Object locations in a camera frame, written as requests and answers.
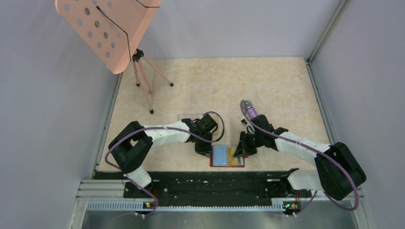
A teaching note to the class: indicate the yellow credit card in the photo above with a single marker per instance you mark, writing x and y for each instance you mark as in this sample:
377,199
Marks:
233,161

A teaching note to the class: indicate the purple glitter microphone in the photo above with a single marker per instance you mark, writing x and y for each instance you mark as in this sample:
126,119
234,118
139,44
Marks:
249,109

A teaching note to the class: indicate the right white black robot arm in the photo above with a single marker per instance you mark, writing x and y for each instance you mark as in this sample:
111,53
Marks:
336,169

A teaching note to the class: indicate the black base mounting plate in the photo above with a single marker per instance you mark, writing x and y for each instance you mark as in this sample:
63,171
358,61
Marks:
217,189

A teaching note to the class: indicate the red leather card holder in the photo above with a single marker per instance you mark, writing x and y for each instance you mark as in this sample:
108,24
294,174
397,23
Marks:
218,156

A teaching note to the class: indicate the clear plastic card tray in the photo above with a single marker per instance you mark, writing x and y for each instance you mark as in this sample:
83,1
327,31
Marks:
216,132

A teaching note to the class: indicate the pink perforated music stand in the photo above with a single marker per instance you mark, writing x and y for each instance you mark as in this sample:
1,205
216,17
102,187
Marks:
113,29

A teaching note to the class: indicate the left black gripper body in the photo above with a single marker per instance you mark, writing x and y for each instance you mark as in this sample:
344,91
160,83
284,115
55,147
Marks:
203,148

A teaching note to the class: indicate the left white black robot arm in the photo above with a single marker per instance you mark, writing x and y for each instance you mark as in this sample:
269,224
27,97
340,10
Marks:
131,146

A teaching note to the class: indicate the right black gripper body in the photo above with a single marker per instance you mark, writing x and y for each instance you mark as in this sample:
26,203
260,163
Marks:
259,142

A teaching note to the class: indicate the aluminium frame rail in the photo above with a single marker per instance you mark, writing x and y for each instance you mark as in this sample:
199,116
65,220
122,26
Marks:
106,192

